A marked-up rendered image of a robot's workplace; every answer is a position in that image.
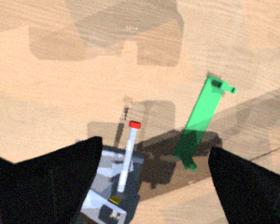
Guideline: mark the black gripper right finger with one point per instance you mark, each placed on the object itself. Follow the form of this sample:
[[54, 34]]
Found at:
[[248, 193]]

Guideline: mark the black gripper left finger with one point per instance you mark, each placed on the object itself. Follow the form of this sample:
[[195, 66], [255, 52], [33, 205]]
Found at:
[[50, 188]]

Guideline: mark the green u-shaped bracket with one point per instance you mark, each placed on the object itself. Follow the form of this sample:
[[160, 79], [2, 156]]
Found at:
[[200, 117]]

